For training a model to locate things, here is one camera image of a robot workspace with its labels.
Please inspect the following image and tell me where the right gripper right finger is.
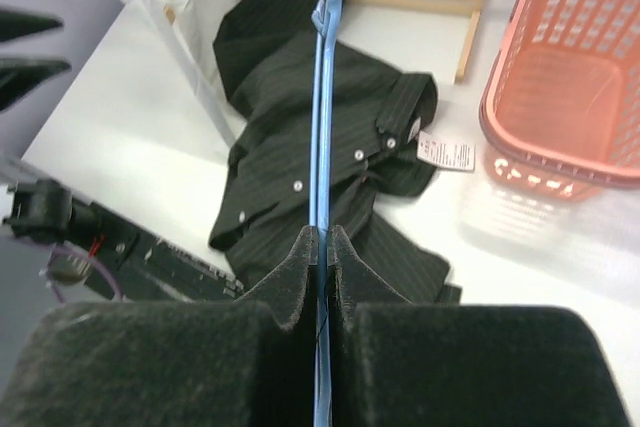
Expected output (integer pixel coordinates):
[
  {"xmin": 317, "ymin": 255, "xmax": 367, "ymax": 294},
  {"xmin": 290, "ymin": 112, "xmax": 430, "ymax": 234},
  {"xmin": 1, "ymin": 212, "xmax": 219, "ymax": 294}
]
[{"xmin": 329, "ymin": 227, "xmax": 629, "ymax": 426}]

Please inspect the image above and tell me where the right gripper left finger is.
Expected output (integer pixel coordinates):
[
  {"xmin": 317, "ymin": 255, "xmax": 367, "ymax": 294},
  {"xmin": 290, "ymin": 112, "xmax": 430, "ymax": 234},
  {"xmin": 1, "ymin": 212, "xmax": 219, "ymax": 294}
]
[{"xmin": 1, "ymin": 227, "xmax": 317, "ymax": 426}]

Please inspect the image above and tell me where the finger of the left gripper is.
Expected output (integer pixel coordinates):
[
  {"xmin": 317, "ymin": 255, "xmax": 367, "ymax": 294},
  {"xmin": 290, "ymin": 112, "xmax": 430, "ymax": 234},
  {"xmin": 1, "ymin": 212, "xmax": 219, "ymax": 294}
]
[
  {"xmin": 0, "ymin": 57, "xmax": 71, "ymax": 112},
  {"xmin": 0, "ymin": 7, "xmax": 64, "ymax": 43}
]

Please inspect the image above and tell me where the black striped shirt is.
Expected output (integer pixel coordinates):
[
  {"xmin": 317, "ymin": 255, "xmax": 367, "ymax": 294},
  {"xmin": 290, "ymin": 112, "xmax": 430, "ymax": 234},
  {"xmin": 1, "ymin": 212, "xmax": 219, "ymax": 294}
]
[{"xmin": 209, "ymin": 0, "xmax": 461, "ymax": 303}]

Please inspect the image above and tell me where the blue wire hanger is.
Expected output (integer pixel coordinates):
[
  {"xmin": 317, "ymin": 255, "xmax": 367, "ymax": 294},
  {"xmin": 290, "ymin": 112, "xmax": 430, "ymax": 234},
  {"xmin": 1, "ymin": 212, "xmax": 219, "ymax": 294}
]
[{"xmin": 309, "ymin": 0, "xmax": 343, "ymax": 427}]

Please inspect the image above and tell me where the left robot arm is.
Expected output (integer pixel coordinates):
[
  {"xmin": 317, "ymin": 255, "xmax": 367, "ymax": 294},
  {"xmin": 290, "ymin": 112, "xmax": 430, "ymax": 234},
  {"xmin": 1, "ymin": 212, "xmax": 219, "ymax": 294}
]
[{"xmin": 1, "ymin": 6, "xmax": 99, "ymax": 245}]

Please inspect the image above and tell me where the pink laundry basket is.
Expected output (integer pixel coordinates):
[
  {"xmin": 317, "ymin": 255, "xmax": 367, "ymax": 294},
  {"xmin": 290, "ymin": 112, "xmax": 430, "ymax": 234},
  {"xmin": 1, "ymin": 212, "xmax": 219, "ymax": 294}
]
[{"xmin": 479, "ymin": 0, "xmax": 639, "ymax": 201}]

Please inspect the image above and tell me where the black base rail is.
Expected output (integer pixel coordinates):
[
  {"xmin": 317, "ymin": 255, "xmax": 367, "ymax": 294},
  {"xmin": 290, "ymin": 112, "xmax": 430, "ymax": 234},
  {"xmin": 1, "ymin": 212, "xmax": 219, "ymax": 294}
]
[{"xmin": 68, "ymin": 200, "xmax": 245, "ymax": 301}]

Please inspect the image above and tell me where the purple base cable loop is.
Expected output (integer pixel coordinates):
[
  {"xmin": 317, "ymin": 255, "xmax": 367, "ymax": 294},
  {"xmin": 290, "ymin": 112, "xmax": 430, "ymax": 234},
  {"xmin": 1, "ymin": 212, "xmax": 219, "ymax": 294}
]
[{"xmin": 39, "ymin": 244, "xmax": 126, "ymax": 304}]

